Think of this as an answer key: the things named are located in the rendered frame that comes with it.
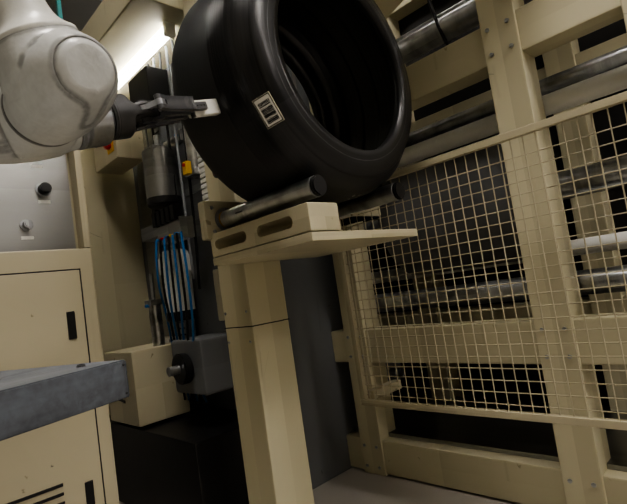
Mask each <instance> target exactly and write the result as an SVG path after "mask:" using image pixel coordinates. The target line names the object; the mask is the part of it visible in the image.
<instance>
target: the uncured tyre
mask: <svg viewBox="0 0 627 504"><path fill-rule="evenodd" d="M286 65H287V66H288V67H289V68H290V69H291V70H292V72H293V73H294V74H295V76H296V77H297V79H298V80H299V82H300V83H301V85H302V87H303V89H304V90H305V93H306V95H307V97H308V99H309V102H310V104H311V107H312V111H313V114H314V116H313V114H312V113H311V112H310V110H309V109H308V108H307V106H306V105H305V103H304V102H303V100H302V98H301V97H300V95H299V93H298V91H297V89H296V88H295V86H294V84H293V81H292V79H291V77H290V75H289V72H288V69H287V67H286ZM171 75H172V86H173V92H174V96H192V97H193V99H194V100H204V99H217V102H218V105H219V108H220V111H221V113H220V114H219V115H216V116H207V117H199V118H189V117H188V118H187V119H186V120H181V121H182V123H183V126H184V128H185V130H186V132H187V134H188V136H189V138H190V140H191V142H192V144H193V146H194V147H195V149H196V151H197V152H198V154H199V155H200V157H201V158H202V160H203V161H204V162H205V164H206V165H207V166H208V167H209V169H210V170H211V171H212V172H213V173H214V174H215V175H216V177H217V178H218V179H219V180H220V181H221V182H222V183H223V184H225V185H226V186H227V187H228V188H229V189H230V190H232V191H233V192H234V193H236V194H237V195H238V196H240V197H241V198H243V199H244V200H246V201H250V200H252V199H255V198H257V197H260V196H262V195H265V194H267V193H270V192H273V191H275V190H278V189H280V188H283V187H285V186H288V185H290V184H293V183H295V182H298V181H300V180H303V179H305V178H308V177H311V176H313V175H320V176H322V177H323V178H324V180H325V181H326V184H327V191H326V193H325V194H324V195H322V196H320V197H317V198H314V199H311V200H309V201H306V202H328V203H337V204H339V203H342V202H345V201H349V200H352V199H349V200H345V199H348V198H349V197H350V196H352V195H353V194H361V193H364V194H362V195H361V196H364V195H366V194H369V193H370V192H372V191H374V190H375V189H376V188H378V187H379V186H380V185H382V184H383V183H384V182H386V181H387V180H388V179H389V178H390V177H391V175H392V174H393V173H394V171H395V170H396V168H397V167H398V165H399V163H400V160H401V158H402V155H403V152H404V149H405V146H406V144H407V141H408V137H409V133H410V128H411V118H412V102H411V92H410V85H409V80H408V75H407V71H406V67H405V64H404V60H403V57H402V54H401V51H400V49H399V46H398V44H397V41H396V39H395V36H394V34H393V32H392V30H391V28H390V26H389V24H388V22H387V20H386V19H385V17H384V15H383V13H382V12H381V10H380V9H379V7H378V5H377V4H376V3H375V1H374V0H198V1H197V2H196V3H195V4H194V5H193V6H192V7H191V8H190V9H189V11H188V12H187V14H186V15H185V17H184V19H183V21H182V23H181V26H180V28H179V31H178V34H177V37H176V40H175V43H174V47H173V53H172V63H171ZM268 91H269V93H270V94H271V96H272V98H273V100H274V101H275V103H276V105H277V107H278V108H279V110H280V112H281V114H282V115H283V117H284V119H285V120H283V121H282V122H280V123H278V124H276V125H275V126H273V127H271V128H269V129H268V128H267V127H266V125H265V123H264V122H263V120H262V118H261V117H260V115H259V113H258V111H257V110H256V108H255V106H254V105H253V103H252V101H253V100H255V99H256V98H258V97H260V96H261V95H263V94H264V93H266V92H268ZM361 196H359V197H361Z"/></svg>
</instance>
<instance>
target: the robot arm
mask: <svg viewBox="0 0 627 504"><path fill-rule="evenodd" d="M118 84H119V79H118V72H117V68H116V65H115V62H114V60H113V58H112V56H111V55H110V53H109V52H108V51H107V49H106V48H105V47H104V46H103V45H102V44H100V43H99V42H98V41H97V40H95V39H94V38H92V37H90V36H89V35H87V34H84V33H82V32H80V31H78V29H77V27H76V26H75V25H74V24H72V23H70V22H67V21H65V20H63V19H61V18H59V17H58V16H57V15H56V14H55V13H54V12H53V11H52V10H51V8H50V7H49V6H48V4H47V3H46V1H45V0H0V164H19V163H28V162H35V161H41V160H47V159H52V158H56V157H60V156H62V155H64V154H66V153H69V152H71V151H76V150H85V149H88V148H95V147H102V146H108V145H110V144H111V143H112V141H114V140H121V139H128V138H131V137H132V136H133V135H134V133H135V132H137V131H141V130H145V129H150V128H155V127H160V126H165V125H170V124H176V123H180V122H181V120H186V119H187V118H188V117H189V118H199V117H207V116H216V115H219V114H220V113H221V111H220V108H219V105H218V102H217V99H204V100H194V99H193V97H192V96H171V95H162V94H158V93H157V94H154V95H153V96H154V100H150V101H146V100H137V101H135V103H133V102H131V101H130V100H129V99H128V98H127V97H126V96H125V95H123V94H117V92H118Z"/></svg>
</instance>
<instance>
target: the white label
mask: <svg viewBox="0 0 627 504"><path fill-rule="evenodd" d="M252 103H253V105H254V106H255V108H256V110H257V111H258V113H259V115H260V117H261V118H262V120H263V122H264V123H265V125H266V127H267V128H268V129H269V128H271V127H273V126H275V125H276V124H278V123H280V122H282V121H283V120H285V119H284V117H283V115H282V114H281V112H280V110H279V108H278V107H277V105H276V103H275V101H274V100H273V98H272V96H271V94H270V93H269V91H268V92H266V93H264V94H263V95H261V96H260V97H258V98H256V99H255V100H253V101H252Z"/></svg>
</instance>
